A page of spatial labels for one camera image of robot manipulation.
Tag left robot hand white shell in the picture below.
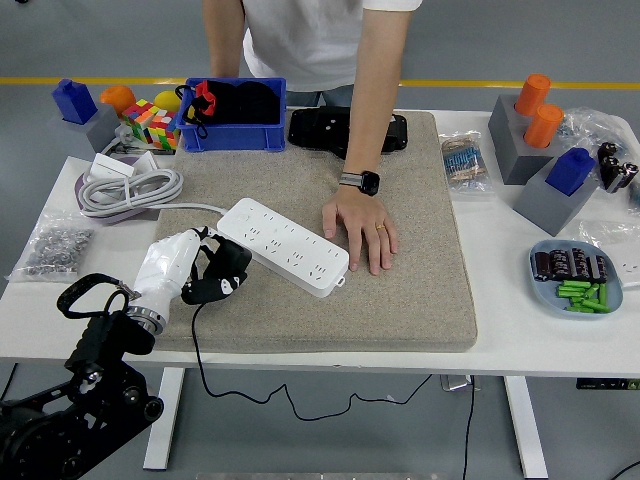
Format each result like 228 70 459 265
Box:
132 225 251 316

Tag person's left hand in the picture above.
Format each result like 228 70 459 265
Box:
321 187 400 276

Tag black plug with cord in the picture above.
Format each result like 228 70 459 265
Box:
191 238 434 422

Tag white power strip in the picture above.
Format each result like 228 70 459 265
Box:
216 197 350 300

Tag black wristwatch striped band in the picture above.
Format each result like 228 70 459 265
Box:
338 169 381 196

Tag purple plate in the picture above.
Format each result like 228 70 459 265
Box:
73 154 164 226

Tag grey-brown mat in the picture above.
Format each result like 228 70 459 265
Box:
132 109 479 354

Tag black electronic device housing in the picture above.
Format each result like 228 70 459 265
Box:
288 105 410 160

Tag clear bag of metal nuts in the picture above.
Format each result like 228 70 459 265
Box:
5 210 96 285

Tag white box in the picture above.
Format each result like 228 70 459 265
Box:
85 152 137 185

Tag clear bag of resistors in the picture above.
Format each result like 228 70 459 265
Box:
438 130 497 197

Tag multicolour puzzle cube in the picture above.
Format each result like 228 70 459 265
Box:
121 98 182 151

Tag blue plastic bin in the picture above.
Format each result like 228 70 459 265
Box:
178 76 289 153

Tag grey single-hole block holder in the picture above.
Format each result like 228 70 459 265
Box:
513 157 601 237
47 103 124 162

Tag white table leg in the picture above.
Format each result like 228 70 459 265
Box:
502 375 550 480
143 367 187 471

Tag black pouch with red trim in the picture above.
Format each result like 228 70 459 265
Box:
174 78 282 139

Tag grey two-hole block holder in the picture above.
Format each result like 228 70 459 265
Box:
488 93 564 186

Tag yellow toy lemon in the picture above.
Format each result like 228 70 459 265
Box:
153 88 184 112

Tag orange toy fruit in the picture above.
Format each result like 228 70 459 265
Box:
99 84 137 116

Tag blue bottle-shaped block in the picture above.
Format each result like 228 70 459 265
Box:
544 146 597 197
51 78 99 125

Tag clear acrylic stand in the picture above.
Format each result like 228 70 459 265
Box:
439 373 482 392

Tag person's body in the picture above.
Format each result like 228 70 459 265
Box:
242 0 425 109

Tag light blue plate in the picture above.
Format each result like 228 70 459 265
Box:
528 238 625 321

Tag orange cylinder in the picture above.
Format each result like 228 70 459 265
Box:
514 73 553 117
523 103 565 149

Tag clear bag of small parts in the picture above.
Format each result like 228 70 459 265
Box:
554 106 634 151

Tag bagged large black capacitors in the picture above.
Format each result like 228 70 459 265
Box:
597 141 640 195

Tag black table control panel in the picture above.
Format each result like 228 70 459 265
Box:
575 378 640 391

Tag white coiled power cord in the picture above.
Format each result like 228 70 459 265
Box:
79 123 234 221

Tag black cable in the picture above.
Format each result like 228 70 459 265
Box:
0 363 19 401
609 459 640 480
460 377 477 480

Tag bagged white wall socket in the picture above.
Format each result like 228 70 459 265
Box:
578 219 640 291

